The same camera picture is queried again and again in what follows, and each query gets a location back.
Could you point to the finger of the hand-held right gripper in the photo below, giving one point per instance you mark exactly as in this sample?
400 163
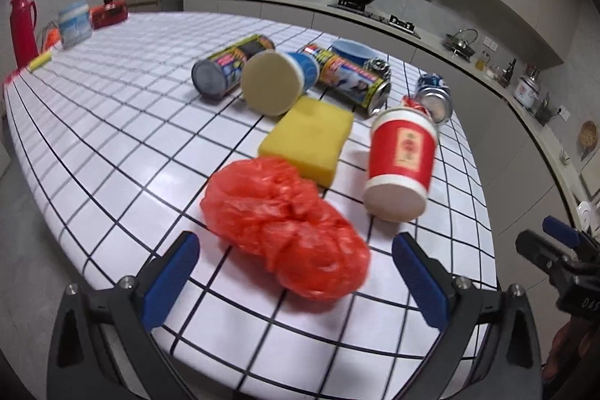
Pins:
560 229
534 247

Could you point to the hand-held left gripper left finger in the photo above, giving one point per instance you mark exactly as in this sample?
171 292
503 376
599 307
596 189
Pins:
171 283

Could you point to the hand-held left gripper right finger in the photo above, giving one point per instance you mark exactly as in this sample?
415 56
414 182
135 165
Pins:
422 283

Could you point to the red plastic bag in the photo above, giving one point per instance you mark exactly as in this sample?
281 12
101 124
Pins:
281 226

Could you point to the red paper cup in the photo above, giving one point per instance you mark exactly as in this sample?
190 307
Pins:
403 147

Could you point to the blue silver drink can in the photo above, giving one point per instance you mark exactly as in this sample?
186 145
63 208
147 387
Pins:
436 100

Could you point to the yellow red label tin can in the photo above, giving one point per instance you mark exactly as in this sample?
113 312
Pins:
349 79

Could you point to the blue white paper cup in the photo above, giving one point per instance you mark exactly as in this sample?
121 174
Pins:
272 81

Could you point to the dark label tin can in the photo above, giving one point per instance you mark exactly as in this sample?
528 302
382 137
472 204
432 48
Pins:
225 62

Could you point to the person's right hand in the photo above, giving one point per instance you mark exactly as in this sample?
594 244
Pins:
569 348

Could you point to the white electric kettle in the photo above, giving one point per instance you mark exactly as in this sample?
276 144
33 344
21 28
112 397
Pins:
588 215

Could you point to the beige cutting board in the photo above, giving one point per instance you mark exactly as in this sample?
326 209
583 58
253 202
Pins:
591 175

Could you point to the woven basket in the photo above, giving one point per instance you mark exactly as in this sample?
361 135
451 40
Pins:
588 135

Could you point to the utensil holder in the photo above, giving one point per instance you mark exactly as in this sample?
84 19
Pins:
544 112

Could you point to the white rice cooker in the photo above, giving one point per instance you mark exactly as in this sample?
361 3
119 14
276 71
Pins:
528 90

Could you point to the dark glass bottle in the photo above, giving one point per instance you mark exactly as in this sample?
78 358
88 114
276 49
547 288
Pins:
508 74

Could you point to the orange liquid jar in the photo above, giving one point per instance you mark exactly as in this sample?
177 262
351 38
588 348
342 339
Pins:
481 63

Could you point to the yellow sponge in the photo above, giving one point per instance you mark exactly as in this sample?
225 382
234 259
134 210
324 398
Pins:
309 133

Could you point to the metal kettle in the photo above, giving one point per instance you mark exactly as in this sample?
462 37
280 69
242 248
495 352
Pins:
461 40

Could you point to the steel wool scourer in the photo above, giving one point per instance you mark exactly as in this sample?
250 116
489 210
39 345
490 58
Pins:
378 66

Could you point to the blue bowl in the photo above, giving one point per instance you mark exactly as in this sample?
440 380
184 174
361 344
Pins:
351 48

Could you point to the yellow green roll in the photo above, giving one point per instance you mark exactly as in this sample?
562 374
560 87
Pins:
41 61

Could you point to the gas hob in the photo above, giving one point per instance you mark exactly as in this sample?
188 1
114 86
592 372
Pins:
403 25

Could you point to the orange packet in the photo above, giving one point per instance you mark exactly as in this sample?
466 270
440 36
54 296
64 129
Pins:
52 37

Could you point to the blue white plastic tub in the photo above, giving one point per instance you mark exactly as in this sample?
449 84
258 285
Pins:
75 25

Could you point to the red box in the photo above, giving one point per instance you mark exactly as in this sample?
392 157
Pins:
108 13

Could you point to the red thermos flask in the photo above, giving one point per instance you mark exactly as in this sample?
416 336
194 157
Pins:
23 30

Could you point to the white wall socket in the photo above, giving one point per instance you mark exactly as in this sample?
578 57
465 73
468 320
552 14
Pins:
490 43
564 113

